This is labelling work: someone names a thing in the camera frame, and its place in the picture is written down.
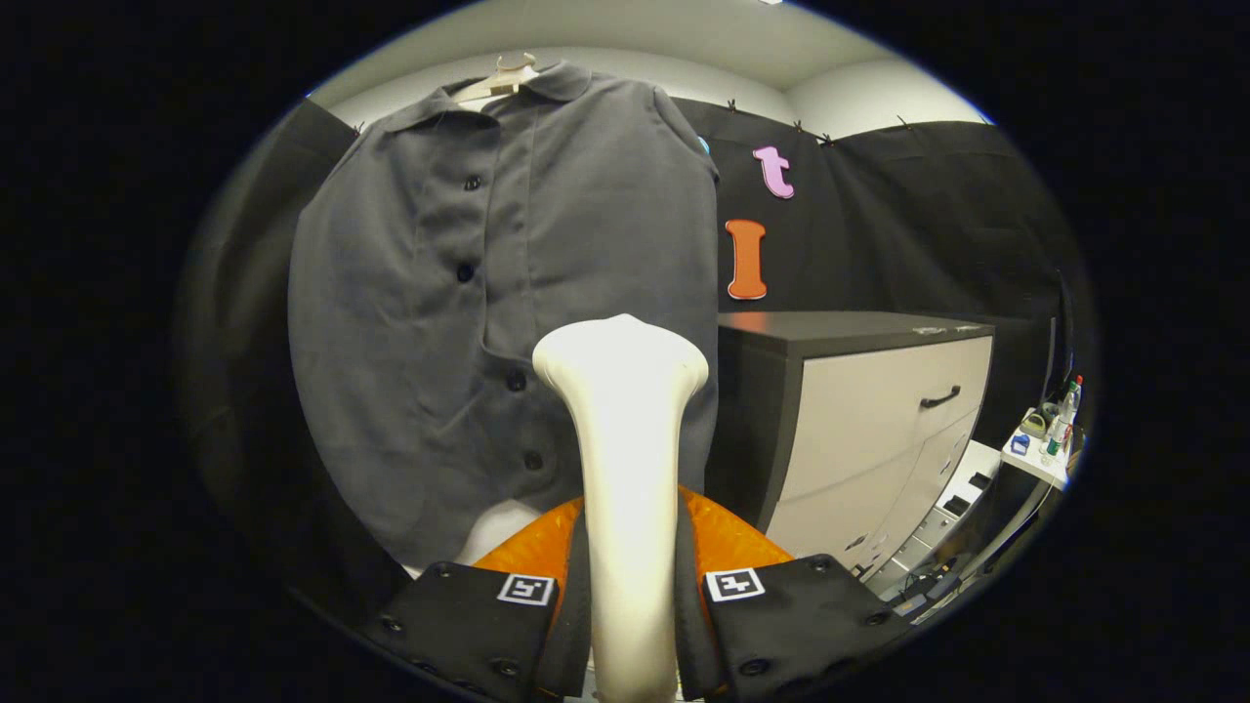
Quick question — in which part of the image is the white side table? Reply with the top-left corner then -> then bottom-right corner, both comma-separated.
998,425 -> 1073,493

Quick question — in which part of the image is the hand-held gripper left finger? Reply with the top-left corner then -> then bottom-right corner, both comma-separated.
359,498 -> 597,703

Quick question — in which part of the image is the grey top beige cabinet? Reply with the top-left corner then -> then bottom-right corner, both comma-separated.
705,310 -> 1004,599

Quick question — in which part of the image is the white garment steamer head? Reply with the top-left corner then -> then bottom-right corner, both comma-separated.
532,314 -> 712,703

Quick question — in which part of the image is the dark computer monitor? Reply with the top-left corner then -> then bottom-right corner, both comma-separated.
1049,269 -> 1076,393

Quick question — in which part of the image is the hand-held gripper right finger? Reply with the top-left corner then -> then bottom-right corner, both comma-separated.
676,488 -> 915,703

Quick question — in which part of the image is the black backdrop cloth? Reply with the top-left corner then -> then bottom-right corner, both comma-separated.
176,93 -> 1097,626

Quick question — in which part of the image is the dark grey button shirt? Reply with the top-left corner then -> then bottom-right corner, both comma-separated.
288,61 -> 723,570

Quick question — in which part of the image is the cream clothes hanger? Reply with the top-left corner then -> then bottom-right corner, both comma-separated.
451,53 -> 540,104

